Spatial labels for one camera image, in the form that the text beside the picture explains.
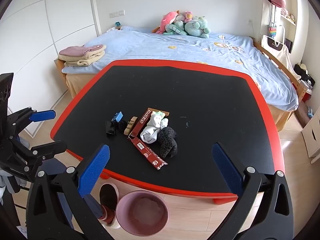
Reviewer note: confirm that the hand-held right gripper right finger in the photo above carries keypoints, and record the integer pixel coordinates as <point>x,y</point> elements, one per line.
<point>227,170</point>

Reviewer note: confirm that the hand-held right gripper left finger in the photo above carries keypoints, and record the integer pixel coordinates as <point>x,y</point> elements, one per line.
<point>95,170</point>

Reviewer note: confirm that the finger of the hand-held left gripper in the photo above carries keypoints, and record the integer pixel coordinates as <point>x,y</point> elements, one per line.
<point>42,115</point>
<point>47,151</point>

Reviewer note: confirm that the black binder clip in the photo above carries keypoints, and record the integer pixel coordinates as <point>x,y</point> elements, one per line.
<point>110,130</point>

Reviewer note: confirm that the wooden clothespin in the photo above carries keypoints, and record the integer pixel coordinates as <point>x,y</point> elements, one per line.
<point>130,125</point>

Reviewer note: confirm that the blue binder clip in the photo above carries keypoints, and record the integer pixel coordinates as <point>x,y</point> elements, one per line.
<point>117,117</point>

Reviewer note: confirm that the white sock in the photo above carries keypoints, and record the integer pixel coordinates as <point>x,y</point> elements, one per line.
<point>150,133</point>

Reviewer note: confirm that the black patterned sock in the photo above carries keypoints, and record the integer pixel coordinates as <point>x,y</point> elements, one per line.
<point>166,140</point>

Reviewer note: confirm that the pink waste bin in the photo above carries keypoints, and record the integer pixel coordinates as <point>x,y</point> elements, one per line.
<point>161,226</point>

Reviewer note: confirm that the slippered foot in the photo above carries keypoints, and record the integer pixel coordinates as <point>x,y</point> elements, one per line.
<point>115,223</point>

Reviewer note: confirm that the cream folded towel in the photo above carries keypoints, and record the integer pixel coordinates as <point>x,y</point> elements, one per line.
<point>95,53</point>
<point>80,63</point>

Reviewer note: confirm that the long red carton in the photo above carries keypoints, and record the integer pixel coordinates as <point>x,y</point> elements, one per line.
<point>141,123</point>

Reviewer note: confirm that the pink folded towel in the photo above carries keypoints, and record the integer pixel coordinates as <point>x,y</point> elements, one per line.
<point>72,51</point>

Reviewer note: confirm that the white drawer cabinet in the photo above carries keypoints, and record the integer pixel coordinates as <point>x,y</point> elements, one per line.
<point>312,140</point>

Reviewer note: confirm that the white wardrobe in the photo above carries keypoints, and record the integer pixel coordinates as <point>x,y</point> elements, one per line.
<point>70,10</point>

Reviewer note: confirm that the small blue container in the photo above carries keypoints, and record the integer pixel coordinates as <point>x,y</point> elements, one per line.
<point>118,24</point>

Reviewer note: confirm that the black bag with hat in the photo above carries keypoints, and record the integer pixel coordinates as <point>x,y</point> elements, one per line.
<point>303,75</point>

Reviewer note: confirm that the white tote bag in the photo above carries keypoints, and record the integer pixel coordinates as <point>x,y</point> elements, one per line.
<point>275,52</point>

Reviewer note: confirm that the light blue blanket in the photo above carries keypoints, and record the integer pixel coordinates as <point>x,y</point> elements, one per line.
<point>175,50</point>

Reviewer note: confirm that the teal bear plush toy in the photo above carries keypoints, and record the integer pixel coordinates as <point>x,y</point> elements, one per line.
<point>197,27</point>

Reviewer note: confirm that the rainbow bag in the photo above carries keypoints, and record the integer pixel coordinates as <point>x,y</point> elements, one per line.
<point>273,31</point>

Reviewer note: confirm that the striped green plush toy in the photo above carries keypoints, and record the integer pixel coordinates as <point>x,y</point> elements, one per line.
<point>175,28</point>

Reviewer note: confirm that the pink plush toy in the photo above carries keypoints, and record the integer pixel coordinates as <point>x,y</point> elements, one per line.
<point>168,20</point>

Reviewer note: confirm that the small pink flower plush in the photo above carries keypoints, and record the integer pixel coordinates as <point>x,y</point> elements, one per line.
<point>188,16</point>

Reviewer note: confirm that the white wall switches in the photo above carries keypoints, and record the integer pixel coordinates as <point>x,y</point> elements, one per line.
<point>117,13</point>

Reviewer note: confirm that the white wall shelf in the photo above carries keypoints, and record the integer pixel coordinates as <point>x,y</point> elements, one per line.
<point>290,21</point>

